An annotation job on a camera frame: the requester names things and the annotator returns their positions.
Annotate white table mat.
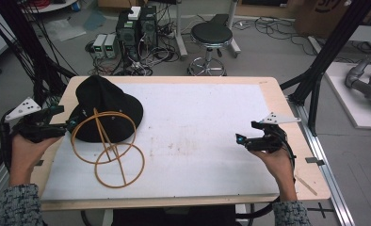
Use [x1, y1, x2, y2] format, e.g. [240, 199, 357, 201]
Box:
[41, 82, 281, 202]

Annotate black metal frame post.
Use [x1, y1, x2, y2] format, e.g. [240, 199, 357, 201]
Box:
[0, 0, 76, 107]
[280, 0, 371, 137]

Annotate wooden ring hat stand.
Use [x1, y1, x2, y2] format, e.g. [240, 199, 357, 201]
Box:
[70, 107, 146, 189]

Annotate left hand-held gripper cable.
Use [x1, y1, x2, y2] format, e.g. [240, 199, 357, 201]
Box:
[0, 107, 15, 174]

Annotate person's left hand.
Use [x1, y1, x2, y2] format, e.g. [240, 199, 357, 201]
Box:
[8, 134, 62, 186]

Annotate black computer tower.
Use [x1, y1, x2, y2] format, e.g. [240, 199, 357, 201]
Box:
[115, 11, 141, 62]
[138, 5, 158, 49]

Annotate cardboard box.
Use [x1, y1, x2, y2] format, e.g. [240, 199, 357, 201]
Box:
[294, 0, 371, 40]

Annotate aluminium rail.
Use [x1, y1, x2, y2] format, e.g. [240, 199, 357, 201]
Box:
[286, 93, 358, 226]

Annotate person's right hand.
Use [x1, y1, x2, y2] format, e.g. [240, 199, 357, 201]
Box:
[249, 147, 298, 202]

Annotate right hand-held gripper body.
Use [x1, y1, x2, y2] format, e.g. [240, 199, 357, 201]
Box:
[246, 111, 302, 154]

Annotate black floor cables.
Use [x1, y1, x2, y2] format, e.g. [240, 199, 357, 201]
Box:
[232, 16, 319, 57]

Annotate black bucket hat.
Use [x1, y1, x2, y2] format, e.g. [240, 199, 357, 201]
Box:
[68, 74, 145, 144]

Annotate black tape strip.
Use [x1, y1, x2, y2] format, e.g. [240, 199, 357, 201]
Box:
[304, 156, 326, 167]

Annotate white table legs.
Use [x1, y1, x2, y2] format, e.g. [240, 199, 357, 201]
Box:
[173, 0, 242, 60]

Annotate black round stool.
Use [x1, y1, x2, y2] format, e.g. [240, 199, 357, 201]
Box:
[187, 21, 234, 77]

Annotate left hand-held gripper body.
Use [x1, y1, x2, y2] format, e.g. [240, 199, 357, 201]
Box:
[4, 97, 67, 144]

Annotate grey power supply unit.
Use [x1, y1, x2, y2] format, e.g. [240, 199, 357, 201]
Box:
[104, 33, 119, 59]
[91, 33, 108, 59]

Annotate round white table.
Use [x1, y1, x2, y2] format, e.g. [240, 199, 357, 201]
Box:
[21, 0, 78, 14]

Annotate thin wooden stick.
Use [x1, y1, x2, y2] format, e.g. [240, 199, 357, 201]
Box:
[294, 174, 318, 197]

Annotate white platform board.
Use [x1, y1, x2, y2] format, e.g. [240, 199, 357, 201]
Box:
[324, 61, 371, 130]

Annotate white box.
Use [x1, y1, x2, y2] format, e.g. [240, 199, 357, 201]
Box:
[127, 6, 142, 22]

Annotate tangle of floor cables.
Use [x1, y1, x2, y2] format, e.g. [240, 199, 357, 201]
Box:
[85, 12, 183, 77]

